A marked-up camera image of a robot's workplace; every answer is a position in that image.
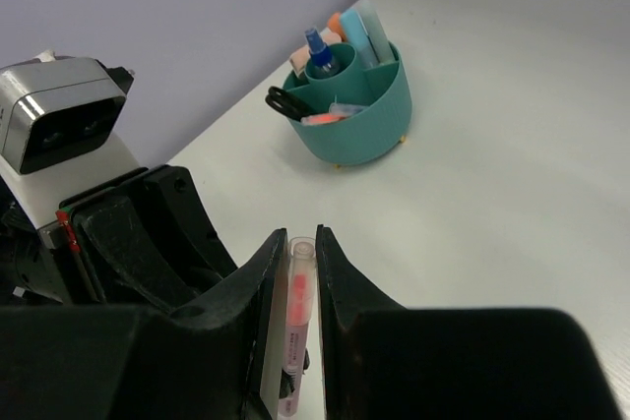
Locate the orange red pen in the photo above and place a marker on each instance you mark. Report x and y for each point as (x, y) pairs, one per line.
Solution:
(337, 112)

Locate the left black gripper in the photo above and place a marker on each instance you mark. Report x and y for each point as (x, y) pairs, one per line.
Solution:
(116, 258)

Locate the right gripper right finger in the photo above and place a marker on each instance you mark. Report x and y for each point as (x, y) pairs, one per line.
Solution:
(381, 360)

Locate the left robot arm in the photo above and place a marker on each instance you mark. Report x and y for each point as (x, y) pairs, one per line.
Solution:
(39, 261)

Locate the green highlighter marker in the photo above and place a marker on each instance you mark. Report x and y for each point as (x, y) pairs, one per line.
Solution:
(375, 32)

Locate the black handled scissors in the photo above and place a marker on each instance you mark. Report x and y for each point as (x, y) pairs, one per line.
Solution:
(288, 104)

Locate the pink gel pen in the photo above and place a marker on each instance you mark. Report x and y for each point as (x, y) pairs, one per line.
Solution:
(294, 357)

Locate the blue highlighter marker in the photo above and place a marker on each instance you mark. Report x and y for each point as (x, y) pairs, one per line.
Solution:
(356, 35)

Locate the orange highlighter marker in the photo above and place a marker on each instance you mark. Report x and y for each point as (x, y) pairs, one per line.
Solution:
(334, 25)

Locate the blue cap spray bottle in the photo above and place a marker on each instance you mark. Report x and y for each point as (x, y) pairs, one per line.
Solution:
(323, 63)

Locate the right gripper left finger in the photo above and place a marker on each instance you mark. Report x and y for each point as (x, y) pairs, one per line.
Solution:
(219, 356)

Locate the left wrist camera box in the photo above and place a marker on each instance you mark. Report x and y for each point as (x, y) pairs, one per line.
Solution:
(57, 130)

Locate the clear pen cap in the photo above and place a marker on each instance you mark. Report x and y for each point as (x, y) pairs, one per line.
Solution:
(302, 281)

